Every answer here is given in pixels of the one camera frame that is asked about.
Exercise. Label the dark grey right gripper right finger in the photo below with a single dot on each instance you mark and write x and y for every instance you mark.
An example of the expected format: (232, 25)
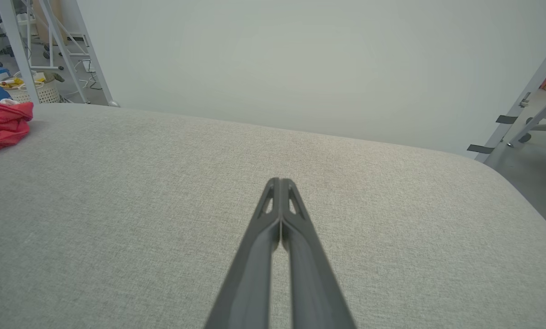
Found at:
(316, 278)

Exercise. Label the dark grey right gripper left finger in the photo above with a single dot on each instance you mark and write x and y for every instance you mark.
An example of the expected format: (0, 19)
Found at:
(248, 274)

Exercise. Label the red and white basketball jersey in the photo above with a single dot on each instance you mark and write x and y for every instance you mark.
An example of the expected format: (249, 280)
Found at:
(1, 125)

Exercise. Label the grey fabric sofa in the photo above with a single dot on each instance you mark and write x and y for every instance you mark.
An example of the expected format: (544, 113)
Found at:
(273, 219)

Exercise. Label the black tape strip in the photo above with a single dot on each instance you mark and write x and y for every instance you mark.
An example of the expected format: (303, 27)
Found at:
(480, 149)
(506, 119)

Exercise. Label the grey slanted metal strut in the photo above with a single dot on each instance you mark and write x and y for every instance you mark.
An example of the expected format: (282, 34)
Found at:
(536, 119)

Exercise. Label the white perforated laundry basket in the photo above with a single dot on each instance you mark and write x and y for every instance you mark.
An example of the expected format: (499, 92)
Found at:
(44, 93)

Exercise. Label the yellow toy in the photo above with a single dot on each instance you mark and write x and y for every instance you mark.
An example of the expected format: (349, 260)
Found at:
(10, 83)

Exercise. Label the grey metal partition post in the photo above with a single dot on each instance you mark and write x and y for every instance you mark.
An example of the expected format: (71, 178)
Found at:
(97, 64)

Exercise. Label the grey metal frame post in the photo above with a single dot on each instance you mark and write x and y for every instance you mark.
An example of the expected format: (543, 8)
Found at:
(522, 103)

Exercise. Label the grey metal frame leg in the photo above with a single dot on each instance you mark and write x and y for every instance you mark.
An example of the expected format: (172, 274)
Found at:
(19, 55)

